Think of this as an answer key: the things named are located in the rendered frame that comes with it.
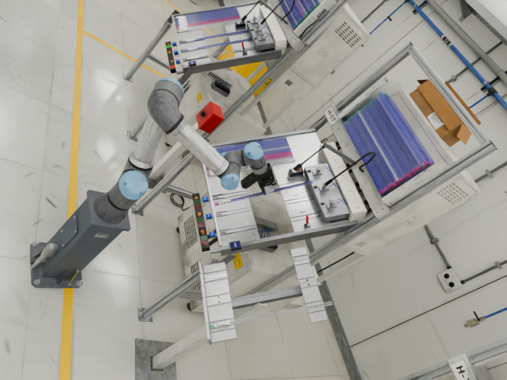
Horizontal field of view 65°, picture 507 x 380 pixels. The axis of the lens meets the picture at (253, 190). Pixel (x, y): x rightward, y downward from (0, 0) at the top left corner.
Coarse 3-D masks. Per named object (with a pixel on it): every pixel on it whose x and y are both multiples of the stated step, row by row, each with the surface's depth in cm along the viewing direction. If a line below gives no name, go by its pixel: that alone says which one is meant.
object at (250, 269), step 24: (192, 216) 271; (264, 216) 258; (288, 216) 282; (192, 240) 263; (216, 240) 246; (192, 264) 256; (240, 264) 224; (264, 264) 228; (288, 264) 246; (192, 288) 248; (240, 288) 234; (264, 312) 278
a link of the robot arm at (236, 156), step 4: (224, 152) 175; (228, 152) 174; (232, 152) 173; (236, 152) 173; (240, 152) 172; (224, 156) 173; (228, 156) 172; (232, 156) 171; (236, 156) 172; (240, 156) 172; (228, 160) 169; (232, 160) 169; (236, 160) 170; (240, 160) 172; (240, 164) 171; (244, 164) 173
